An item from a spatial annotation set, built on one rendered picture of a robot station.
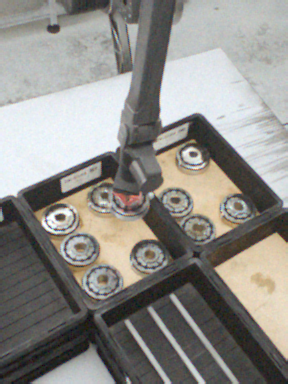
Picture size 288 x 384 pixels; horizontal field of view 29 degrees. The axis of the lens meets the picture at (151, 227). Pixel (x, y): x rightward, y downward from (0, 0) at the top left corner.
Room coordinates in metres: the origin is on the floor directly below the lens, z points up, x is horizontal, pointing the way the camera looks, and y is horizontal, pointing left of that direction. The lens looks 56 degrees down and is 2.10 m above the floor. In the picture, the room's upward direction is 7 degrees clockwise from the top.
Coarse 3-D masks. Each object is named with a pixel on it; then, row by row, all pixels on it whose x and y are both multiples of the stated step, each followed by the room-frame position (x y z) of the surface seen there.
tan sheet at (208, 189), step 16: (160, 160) 1.09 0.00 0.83; (176, 176) 1.04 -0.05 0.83; (192, 176) 1.05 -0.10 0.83; (208, 176) 1.05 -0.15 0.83; (224, 176) 1.06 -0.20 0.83; (160, 192) 0.97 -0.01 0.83; (192, 192) 0.99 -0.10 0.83; (208, 192) 0.99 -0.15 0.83; (224, 192) 1.00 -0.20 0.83; (240, 192) 1.01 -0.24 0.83; (208, 208) 0.94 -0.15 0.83; (224, 224) 0.89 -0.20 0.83
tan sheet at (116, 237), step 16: (80, 192) 0.94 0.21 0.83; (80, 208) 0.88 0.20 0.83; (80, 224) 0.83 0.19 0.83; (96, 224) 0.84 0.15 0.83; (112, 224) 0.84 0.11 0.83; (128, 224) 0.85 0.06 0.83; (144, 224) 0.86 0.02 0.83; (112, 240) 0.79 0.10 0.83; (128, 240) 0.80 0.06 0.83; (112, 256) 0.74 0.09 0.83; (128, 256) 0.75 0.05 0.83; (80, 272) 0.68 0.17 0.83; (128, 272) 0.70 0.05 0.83
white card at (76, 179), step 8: (88, 168) 0.96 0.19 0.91; (96, 168) 0.98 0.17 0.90; (72, 176) 0.93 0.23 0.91; (80, 176) 0.94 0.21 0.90; (88, 176) 0.96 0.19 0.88; (96, 176) 0.98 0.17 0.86; (64, 184) 0.91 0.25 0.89; (72, 184) 0.93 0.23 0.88; (80, 184) 0.94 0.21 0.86; (64, 192) 0.91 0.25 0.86
